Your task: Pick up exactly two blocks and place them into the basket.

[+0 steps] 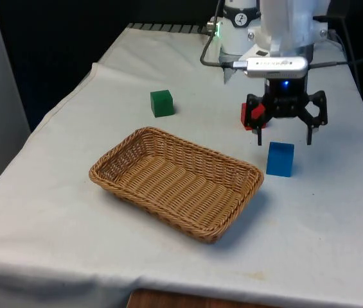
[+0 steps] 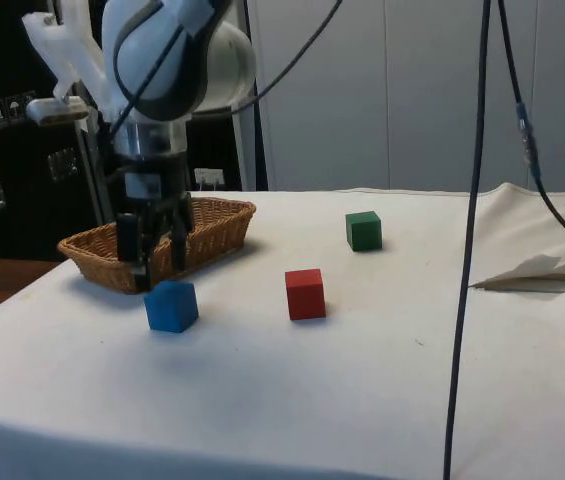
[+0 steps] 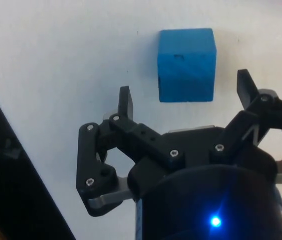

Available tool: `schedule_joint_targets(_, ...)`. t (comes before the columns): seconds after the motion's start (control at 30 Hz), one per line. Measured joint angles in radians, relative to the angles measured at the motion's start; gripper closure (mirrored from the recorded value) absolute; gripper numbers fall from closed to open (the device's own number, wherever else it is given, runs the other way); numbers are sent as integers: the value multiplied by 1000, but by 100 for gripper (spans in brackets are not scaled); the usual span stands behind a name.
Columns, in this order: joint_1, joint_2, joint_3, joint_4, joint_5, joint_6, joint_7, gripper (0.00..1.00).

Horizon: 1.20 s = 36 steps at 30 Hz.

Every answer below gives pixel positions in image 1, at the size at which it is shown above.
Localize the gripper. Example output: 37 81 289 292
245 77 328 147

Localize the red cube block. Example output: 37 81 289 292
240 102 269 132

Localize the blue cube block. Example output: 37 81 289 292
265 141 296 178

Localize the wicker basket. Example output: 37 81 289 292
88 126 265 245

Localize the green cube block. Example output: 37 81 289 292
150 89 175 119

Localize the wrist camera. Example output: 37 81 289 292
238 56 309 79

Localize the black cable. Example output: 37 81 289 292
307 44 363 69
312 14 362 94
200 33 243 69

